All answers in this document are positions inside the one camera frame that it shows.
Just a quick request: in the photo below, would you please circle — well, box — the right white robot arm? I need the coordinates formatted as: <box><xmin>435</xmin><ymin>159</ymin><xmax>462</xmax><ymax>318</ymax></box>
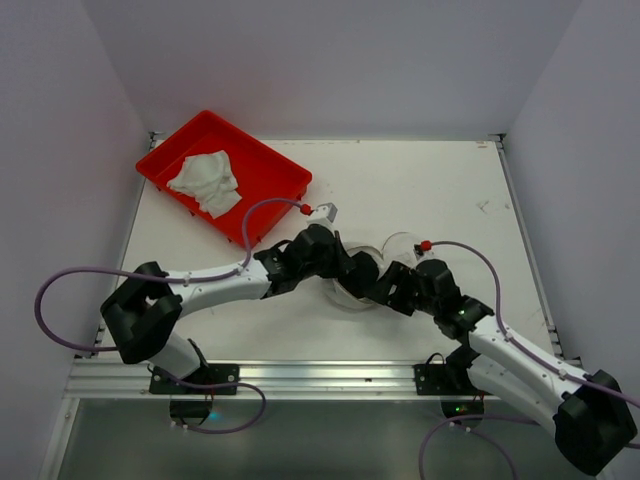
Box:
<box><xmin>366</xmin><ymin>259</ymin><xmax>638</xmax><ymax>476</ymax></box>

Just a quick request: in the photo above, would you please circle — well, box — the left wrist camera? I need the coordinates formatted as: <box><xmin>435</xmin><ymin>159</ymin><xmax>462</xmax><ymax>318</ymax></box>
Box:
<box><xmin>307</xmin><ymin>202</ymin><xmax>338</xmax><ymax>228</ymax></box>

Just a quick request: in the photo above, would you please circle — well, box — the pale green bra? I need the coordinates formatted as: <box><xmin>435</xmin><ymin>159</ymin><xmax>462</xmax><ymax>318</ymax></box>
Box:
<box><xmin>167</xmin><ymin>150</ymin><xmax>242</xmax><ymax>218</ymax></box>

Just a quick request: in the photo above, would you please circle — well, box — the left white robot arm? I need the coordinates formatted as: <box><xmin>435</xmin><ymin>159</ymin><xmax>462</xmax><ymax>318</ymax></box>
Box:
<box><xmin>100</xmin><ymin>224</ymin><xmax>355</xmax><ymax>379</ymax></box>

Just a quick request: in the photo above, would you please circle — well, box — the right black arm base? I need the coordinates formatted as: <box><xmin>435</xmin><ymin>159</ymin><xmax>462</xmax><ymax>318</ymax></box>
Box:
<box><xmin>413</xmin><ymin>346</ymin><xmax>485</xmax><ymax>418</ymax></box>

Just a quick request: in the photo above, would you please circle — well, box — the aluminium mounting rail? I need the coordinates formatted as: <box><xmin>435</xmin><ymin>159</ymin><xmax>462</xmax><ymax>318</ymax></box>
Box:
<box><xmin>64</xmin><ymin>359</ymin><xmax>482</xmax><ymax>400</ymax></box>

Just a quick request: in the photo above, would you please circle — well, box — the black bra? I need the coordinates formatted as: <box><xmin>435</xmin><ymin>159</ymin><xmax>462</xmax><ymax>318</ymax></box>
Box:
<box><xmin>340</xmin><ymin>251</ymin><xmax>386</xmax><ymax>304</ymax></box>

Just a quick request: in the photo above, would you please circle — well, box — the red plastic tray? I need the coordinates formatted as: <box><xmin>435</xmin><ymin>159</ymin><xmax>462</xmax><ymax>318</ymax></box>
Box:
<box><xmin>136</xmin><ymin>110</ymin><xmax>312</xmax><ymax>246</ymax></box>

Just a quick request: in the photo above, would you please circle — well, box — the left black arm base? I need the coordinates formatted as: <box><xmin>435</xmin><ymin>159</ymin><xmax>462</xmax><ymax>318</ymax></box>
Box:
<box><xmin>150</xmin><ymin>339</ymin><xmax>240</xmax><ymax>434</ymax></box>

